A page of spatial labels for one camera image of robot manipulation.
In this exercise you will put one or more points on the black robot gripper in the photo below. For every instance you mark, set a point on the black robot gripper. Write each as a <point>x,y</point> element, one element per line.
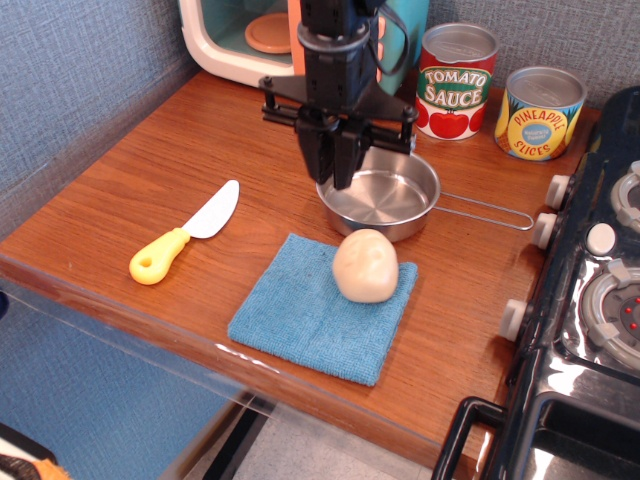
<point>337,107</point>

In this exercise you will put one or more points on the silver pot with wire handle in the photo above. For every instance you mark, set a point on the silver pot with wire handle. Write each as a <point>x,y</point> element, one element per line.
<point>394,193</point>

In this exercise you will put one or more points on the teal white toy microwave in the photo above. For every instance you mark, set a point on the teal white toy microwave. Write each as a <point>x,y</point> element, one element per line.
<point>214,33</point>

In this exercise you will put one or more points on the pineapple slices toy can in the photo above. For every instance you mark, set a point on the pineapple slices toy can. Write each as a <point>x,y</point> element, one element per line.
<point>539,112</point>

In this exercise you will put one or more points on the orange fuzzy object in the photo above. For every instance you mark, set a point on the orange fuzzy object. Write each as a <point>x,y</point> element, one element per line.
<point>21,469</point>

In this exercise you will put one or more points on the tomato sauce toy can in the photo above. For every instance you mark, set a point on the tomato sauce toy can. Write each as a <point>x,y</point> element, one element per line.
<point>454,78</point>

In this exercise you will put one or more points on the blue folded cloth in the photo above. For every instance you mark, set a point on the blue folded cloth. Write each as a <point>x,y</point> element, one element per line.
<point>296,312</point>

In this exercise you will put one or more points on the yellow handled toy knife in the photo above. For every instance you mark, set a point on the yellow handled toy knife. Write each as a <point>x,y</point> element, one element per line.
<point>151,264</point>

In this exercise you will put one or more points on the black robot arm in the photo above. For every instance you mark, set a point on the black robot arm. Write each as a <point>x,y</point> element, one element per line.
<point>331,15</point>

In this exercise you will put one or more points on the black toy stove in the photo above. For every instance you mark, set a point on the black toy stove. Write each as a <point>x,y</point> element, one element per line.
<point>572,410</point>

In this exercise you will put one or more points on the beige toy potato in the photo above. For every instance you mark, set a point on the beige toy potato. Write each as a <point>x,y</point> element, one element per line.
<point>365,267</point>

